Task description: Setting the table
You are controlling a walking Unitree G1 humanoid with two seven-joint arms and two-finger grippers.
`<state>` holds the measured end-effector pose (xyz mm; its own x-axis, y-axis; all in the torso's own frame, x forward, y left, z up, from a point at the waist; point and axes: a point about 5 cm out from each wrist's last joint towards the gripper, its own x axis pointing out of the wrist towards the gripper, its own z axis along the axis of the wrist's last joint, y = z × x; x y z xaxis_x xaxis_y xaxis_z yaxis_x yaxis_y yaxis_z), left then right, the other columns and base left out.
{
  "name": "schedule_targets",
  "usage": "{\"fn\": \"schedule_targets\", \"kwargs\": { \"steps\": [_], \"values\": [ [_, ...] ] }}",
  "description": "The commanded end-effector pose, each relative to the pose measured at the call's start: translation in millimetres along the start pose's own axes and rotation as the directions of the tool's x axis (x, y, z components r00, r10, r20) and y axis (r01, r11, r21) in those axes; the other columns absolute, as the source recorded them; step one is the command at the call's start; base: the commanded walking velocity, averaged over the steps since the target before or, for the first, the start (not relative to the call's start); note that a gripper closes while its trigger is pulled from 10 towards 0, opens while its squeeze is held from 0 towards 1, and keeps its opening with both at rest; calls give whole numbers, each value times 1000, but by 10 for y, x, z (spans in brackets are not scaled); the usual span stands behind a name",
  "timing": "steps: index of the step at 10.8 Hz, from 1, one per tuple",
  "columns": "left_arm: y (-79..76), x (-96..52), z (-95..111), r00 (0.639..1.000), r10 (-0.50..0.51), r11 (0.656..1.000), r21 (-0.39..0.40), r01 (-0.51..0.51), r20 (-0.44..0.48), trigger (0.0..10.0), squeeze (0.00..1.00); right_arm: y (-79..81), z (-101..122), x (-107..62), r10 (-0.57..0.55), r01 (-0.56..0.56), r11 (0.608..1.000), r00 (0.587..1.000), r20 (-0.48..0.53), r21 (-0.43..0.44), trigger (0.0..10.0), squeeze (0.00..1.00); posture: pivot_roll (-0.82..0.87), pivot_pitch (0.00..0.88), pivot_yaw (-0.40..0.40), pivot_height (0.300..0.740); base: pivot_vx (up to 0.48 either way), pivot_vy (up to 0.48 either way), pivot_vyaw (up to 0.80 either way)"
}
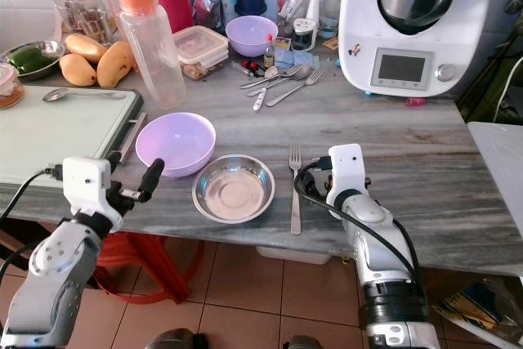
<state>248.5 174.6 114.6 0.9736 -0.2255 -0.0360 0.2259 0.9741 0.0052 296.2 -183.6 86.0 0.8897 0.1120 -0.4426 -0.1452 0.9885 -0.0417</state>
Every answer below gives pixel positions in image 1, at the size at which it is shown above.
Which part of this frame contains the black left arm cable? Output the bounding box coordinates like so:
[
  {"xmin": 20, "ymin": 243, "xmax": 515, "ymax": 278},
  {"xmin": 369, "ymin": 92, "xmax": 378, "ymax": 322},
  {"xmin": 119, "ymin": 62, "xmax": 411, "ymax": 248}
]
[{"xmin": 0, "ymin": 165, "xmax": 67, "ymax": 293}]

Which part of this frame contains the shallow steel bowl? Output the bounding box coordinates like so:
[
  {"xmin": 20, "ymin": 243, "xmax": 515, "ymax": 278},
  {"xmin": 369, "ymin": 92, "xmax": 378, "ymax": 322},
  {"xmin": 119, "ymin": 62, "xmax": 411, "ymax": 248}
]
[{"xmin": 191, "ymin": 154, "xmax": 277, "ymax": 226}]

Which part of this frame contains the dark blue cup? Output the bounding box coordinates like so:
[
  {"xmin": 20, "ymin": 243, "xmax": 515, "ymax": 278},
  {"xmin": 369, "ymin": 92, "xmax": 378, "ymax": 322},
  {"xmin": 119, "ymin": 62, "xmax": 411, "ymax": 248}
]
[{"xmin": 232, "ymin": 0, "xmax": 269, "ymax": 17}]

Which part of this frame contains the red plastic stool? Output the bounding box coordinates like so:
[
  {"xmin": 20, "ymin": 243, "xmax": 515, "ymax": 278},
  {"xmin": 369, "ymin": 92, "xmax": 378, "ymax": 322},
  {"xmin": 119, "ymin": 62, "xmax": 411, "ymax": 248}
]
[{"xmin": 92, "ymin": 229, "xmax": 186, "ymax": 302}]

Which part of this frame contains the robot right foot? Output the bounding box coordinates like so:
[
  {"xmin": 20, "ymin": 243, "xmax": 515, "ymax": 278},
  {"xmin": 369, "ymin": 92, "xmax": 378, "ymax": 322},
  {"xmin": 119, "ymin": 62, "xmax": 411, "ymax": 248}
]
[{"xmin": 281, "ymin": 336, "xmax": 324, "ymax": 349}]

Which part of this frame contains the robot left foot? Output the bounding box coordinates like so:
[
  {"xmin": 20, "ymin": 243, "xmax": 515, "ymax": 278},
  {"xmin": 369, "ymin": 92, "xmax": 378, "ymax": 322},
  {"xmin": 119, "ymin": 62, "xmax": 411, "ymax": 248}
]
[{"xmin": 145, "ymin": 328, "xmax": 198, "ymax": 349}]

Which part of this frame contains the clear container red lid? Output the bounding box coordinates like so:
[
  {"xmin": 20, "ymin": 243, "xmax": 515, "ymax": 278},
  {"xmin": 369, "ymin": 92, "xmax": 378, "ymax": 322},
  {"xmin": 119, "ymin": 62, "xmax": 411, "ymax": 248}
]
[{"xmin": 0, "ymin": 62, "xmax": 28, "ymax": 110}]

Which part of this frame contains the small glass jar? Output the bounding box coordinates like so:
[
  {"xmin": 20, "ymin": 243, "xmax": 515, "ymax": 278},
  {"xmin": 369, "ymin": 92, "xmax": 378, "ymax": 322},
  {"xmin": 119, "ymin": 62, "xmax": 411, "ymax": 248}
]
[{"xmin": 289, "ymin": 17, "xmax": 319, "ymax": 51}]

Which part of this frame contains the plastic bag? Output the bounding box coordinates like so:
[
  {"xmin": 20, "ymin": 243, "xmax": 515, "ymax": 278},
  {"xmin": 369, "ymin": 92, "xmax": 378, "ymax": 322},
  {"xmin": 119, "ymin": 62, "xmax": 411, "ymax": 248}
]
[{"xmin": 431, "ymin": 278, "xmax": 523, "ymax": 343}]

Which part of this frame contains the clear glass mug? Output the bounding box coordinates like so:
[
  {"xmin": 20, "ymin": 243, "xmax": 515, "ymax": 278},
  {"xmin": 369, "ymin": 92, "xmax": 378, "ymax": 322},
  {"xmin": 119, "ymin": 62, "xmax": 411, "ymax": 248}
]
[{"xmin": 63, "ymin": 0, "xmax": 112, "ymax": 44}]

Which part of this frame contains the clear bottle orange lid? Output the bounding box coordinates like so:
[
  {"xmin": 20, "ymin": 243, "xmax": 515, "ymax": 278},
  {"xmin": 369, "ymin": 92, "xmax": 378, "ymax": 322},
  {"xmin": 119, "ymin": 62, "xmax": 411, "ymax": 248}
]
[{"xmin": 112, "ymin": 0, "xmax": 188, "ymax": 110}]

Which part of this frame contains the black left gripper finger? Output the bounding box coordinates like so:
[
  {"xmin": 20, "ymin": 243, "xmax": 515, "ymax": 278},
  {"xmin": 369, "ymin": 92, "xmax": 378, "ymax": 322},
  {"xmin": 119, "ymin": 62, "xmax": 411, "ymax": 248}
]
[{"xmin": 136, "ymin": 158, "xmax": 167, "ymax": 204}]

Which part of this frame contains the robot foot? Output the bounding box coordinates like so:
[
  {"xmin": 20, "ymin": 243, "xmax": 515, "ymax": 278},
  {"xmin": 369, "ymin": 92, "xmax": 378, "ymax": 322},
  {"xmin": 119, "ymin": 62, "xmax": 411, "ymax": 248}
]
[
  {"xmin": 281, "ymin": 336, "xmax": 324, "ymax": 349},
  {"xmin": 145, "ymin": 328, "xmax": 198, "ymax": 349}
]

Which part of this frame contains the green fruit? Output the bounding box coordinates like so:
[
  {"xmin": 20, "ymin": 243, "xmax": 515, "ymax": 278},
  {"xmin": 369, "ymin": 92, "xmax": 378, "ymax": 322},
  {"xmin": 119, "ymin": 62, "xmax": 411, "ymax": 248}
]
[{"xmin": 12, "ymin": 45, "xmax": 61, "ymax": 77}]

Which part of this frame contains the steel fruit bowl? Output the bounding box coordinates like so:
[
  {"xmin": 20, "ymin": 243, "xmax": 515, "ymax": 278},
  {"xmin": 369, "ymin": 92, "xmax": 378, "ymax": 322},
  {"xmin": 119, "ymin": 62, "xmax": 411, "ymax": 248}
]
[{"xmin": 3, "ymin": 40, "xmax": 65, "ymax": 83}]

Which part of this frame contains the clear plastic food container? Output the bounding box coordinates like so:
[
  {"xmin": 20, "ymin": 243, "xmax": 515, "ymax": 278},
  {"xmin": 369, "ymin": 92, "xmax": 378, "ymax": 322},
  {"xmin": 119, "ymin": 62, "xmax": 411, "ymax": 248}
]
[{"xmin": 173, "ymin": 25, "xmax": 230, "ymax": 81}]

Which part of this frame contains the white tray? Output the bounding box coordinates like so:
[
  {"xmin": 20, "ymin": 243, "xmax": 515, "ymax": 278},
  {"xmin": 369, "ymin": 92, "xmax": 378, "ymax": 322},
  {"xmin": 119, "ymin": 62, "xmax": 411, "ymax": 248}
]
[{"xmin": 0, "ymin": 87, "xmax": 145, "ymax": 191}]

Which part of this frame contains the white storage box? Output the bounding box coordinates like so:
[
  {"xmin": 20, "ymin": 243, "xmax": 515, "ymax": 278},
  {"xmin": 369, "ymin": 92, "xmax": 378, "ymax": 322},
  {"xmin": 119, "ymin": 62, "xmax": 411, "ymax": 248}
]
[{"xmin": 253, "ymin": 246, "xmax": 329, "ymax": 266}]

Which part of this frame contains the white kitchen machine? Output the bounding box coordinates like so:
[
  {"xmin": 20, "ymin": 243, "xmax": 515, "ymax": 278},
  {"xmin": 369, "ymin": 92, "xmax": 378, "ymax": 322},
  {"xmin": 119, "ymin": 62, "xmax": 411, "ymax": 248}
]
[{"xmin": 337, "ymin": 0, "xmax": 493, "ymax": 98}]

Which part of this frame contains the large lilac plastic bowl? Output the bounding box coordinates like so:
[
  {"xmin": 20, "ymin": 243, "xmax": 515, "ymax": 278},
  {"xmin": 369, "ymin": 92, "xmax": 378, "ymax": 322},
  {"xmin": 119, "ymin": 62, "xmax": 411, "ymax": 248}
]
[{"xmin": 135, "ymin": 111, "xmax": 218, "ymax": 179}]

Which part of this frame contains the magenta plastic canister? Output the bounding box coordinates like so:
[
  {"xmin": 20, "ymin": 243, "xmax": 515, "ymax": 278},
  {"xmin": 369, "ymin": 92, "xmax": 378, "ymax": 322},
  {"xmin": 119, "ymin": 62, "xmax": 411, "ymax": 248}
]
[{"xmin": 153, "ymin": 0, "xmax": 194, "ymax": 34}]

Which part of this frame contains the white handled utensil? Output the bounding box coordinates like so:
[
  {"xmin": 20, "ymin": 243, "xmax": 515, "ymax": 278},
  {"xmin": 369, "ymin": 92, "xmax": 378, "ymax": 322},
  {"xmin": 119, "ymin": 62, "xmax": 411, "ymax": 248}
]
[{"xmin": 253, "ymin": 86, "xmax": 268, "ymax": 112}]

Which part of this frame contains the small dark sauce bottle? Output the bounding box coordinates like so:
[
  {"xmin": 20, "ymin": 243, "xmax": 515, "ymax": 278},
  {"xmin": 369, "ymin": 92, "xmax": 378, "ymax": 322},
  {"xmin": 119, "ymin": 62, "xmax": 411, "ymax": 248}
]
[{"xmin": 262, "ymin": 34, "xmax": 277, "ymax": 69}]

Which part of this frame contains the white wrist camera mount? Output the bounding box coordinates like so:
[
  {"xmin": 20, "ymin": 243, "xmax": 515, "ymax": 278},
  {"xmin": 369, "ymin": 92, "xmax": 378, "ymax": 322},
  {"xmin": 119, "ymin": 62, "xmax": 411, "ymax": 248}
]
[
  {"xmin": 326, "ymin": 142, "xmax": 369, "ymax": 208},
  {"xmin": 62, "ymin": 154, "xmax": 126, "ymax": 219}
]

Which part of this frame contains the small lilac plastic bowl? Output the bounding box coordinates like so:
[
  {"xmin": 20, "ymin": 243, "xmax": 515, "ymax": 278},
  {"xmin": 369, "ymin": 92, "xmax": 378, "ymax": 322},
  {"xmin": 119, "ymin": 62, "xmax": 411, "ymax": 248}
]
[{"xmin": 224, "ymin": 15, "xmax": 279, "ymax": 59}]

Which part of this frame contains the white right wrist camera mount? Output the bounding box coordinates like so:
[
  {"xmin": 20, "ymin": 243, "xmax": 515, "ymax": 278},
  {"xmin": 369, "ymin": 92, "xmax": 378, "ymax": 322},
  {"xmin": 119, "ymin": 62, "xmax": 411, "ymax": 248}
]
[{"xmin": 326, "ymin": 142, "xmax": 369, "ymax": 208}]

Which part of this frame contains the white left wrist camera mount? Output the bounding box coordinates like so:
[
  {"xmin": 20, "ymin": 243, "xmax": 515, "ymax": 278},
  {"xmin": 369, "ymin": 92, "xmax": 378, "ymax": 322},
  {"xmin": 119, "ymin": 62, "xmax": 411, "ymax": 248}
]
[{"xmin": 62, "ymin": 154, "xmax": 126, "ymax": 219}]

